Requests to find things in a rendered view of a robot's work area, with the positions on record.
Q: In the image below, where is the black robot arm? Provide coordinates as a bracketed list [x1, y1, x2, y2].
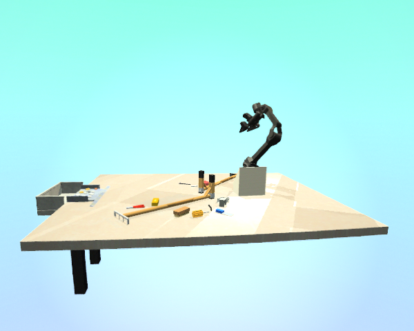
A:
[243, 102, 282, 167]

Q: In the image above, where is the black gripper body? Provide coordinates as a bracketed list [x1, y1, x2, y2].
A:
[240, 115, 260, 130]

